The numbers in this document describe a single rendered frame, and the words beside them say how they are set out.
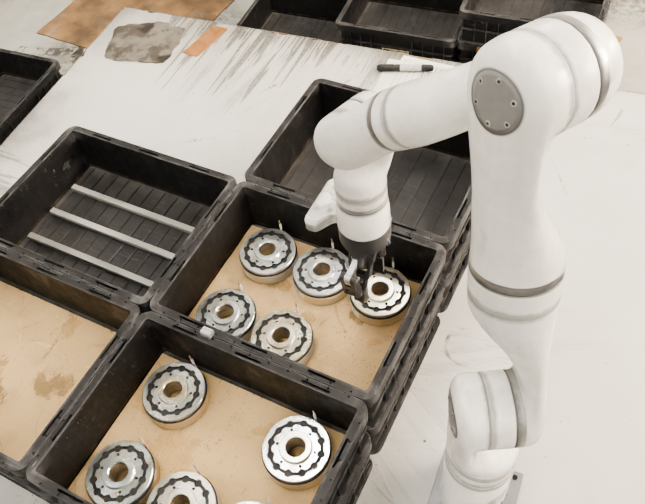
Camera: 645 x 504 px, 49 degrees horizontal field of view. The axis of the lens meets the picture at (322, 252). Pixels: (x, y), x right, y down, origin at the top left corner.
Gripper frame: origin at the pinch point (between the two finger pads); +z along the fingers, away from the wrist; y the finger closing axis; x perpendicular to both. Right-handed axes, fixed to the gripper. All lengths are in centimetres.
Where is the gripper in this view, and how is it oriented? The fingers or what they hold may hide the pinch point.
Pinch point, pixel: (369, 279)
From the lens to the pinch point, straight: 110.3
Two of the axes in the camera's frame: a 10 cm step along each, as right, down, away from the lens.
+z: 1.1, 6.1, 7.9
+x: -8.9, -3.0, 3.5
